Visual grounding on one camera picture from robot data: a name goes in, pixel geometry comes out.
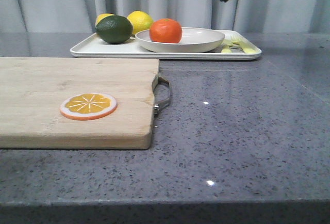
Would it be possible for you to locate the beige round plate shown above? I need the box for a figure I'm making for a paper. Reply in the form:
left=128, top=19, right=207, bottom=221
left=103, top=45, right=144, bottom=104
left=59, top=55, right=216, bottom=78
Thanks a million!
left=135, top=27, right=225, bottom=53

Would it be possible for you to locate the grey curtain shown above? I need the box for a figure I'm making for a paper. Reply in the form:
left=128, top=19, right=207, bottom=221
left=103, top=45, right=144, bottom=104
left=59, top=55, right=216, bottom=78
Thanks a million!
left=1, top=0, right=329, bottom=33

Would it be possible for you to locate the white rectangular bear tray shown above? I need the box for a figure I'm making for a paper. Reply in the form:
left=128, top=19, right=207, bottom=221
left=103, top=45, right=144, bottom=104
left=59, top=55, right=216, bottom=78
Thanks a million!
left=70, top=30, right=261, bottom=60

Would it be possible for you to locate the metal cutting board handle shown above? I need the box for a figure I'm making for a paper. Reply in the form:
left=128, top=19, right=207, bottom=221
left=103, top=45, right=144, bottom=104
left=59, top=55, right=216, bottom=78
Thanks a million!
left=152, top=75, right=172, bottom=116

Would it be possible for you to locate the fake orange slice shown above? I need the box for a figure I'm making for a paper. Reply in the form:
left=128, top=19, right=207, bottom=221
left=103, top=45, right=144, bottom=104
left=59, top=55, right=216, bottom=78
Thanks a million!
left=60, top=92, right=118, bottom=121

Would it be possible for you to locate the orange mandarin fruit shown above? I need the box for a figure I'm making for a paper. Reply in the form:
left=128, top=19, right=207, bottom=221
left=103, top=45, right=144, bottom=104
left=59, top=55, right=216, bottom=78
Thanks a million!
left=149, top=18, right=182, bottom=43

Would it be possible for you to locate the wooden cutting board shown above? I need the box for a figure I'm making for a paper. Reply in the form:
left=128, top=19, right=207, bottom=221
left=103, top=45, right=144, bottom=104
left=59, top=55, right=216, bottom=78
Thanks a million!
left=1, top=57, right=159, bottom=149

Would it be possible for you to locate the dark green lime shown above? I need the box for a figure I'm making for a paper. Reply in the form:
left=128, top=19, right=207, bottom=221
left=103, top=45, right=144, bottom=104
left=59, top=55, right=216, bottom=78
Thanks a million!
left=96, top=15, right=133, bottom=44

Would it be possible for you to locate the yellow lemon on right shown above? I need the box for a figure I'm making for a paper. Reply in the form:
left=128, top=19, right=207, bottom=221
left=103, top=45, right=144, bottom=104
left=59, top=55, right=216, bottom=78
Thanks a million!
left=127, top=11, right=154, bottom=36

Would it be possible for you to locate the yellow lemon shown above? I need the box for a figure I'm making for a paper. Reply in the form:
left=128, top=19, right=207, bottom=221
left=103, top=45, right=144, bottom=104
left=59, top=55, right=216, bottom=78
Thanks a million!
left=127, top=11, right=154, bottom=36
left=95, top=13, right=113, bottom=26

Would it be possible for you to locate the pale yellow plastic fork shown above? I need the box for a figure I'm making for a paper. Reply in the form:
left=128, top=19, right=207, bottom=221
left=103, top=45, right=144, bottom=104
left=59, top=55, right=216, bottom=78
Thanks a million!
left=230, top=36, right=255, bottom=54

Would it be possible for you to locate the yellow lemon on left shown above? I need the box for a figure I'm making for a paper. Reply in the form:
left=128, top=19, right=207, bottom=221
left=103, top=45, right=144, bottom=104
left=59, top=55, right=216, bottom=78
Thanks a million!
left=95, top=13, right=113, bottom=26

